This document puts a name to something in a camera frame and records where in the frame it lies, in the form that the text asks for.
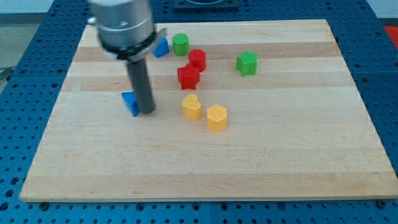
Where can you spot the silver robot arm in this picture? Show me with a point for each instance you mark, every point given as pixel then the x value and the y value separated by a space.
pixel 126 28

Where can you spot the blue triangle block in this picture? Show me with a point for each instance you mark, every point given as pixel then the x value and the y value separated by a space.
pixel 131 102

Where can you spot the yellow heart block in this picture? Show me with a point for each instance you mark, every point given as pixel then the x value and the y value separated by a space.
pixel 191 107

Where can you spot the yellow hexagon block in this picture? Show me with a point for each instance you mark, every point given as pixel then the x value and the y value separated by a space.
pixel 217 118

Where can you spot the red star block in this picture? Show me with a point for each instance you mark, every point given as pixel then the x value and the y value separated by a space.
pixel 188 77

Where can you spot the red cylinder block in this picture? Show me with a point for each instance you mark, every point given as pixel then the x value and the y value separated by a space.
pixel 197 58

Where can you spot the wooden board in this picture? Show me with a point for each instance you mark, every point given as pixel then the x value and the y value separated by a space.
pixel 297 129

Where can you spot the green star block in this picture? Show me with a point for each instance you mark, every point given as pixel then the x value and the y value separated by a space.
pixel 246 63

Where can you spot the blue cube block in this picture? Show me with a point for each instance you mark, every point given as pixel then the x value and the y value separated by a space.
pixel 162 48

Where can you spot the green cylinder block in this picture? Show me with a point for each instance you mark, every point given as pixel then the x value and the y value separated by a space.
pixel 181 44

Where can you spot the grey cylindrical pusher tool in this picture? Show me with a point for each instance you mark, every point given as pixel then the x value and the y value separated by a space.
pixel 141 85

